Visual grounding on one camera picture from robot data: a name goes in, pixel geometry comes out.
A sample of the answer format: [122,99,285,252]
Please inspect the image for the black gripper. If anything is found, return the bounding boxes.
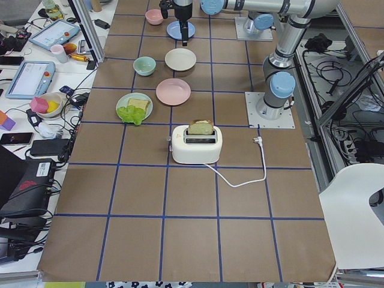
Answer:
[173,0,193,46]

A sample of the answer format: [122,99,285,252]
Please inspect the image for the blue plate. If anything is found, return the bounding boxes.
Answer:
[166,21,196,40]

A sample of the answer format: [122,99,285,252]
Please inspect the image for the pink plate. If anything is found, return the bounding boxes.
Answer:
[156,78,191,106]

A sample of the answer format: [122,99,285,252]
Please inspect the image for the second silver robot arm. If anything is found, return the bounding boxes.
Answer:
[242,11,274,41]

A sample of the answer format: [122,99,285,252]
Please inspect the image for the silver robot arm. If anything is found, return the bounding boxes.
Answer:
[200,0,339,120]

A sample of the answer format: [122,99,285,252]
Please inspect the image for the pink bowl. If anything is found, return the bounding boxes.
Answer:
[145,9,164,26]

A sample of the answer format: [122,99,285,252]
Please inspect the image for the cream white plate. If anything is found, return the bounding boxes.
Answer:
[164,48,197,71]

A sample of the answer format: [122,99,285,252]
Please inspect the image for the green bowl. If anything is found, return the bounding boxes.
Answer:
[133,56,156,76]

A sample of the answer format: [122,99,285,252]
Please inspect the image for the bread slice on plate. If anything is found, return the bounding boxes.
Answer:
[128,98,150,112]

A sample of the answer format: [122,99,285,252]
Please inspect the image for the green plate with food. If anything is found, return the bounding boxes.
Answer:
[116,92,153,120]

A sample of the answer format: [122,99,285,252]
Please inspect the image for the green lettuce leaf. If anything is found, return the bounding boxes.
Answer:
[116,105,146,125]

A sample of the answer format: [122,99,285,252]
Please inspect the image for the toast slice in toaster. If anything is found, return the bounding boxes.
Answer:
[187,119,214,135]

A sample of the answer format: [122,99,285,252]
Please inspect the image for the blue teach pendant tablet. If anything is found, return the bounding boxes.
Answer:
[29,19,80,50]

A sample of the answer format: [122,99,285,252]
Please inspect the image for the white toaster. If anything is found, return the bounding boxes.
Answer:
[170,125,223,164]

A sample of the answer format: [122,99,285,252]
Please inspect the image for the pink cup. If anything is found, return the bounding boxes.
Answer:
[50,44,68,64]

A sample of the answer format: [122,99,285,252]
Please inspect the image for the beige bowl with toys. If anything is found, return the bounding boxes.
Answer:
[37,92,65,119]

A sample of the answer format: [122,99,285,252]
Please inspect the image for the yellow toy fruit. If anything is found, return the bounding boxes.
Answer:
[46,101,59,113]

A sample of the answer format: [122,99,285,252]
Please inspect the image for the pink toy block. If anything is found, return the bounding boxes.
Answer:
[29,97,49,113]

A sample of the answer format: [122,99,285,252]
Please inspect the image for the black power adapter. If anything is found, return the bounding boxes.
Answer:
[30,139,69,157]

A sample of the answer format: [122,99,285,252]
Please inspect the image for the black smartphone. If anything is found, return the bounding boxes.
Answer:
[1,132,34,145]

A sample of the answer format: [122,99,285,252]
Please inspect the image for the purple toy block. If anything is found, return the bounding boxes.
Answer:
[0,111,16,131]

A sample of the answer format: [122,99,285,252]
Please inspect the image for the white chair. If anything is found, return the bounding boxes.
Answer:
[319,163,383,269]

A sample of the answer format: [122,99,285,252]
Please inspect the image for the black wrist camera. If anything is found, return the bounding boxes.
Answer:
[159,0,174,19]

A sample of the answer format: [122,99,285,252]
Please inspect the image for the aluminium frame post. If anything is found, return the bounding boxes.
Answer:
[68,0,105,64]

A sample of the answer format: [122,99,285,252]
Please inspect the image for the white toaster power cable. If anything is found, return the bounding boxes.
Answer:
[202,136,268,188]

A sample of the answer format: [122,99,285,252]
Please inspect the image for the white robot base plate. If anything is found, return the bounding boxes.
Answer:
[245,92,295,129]

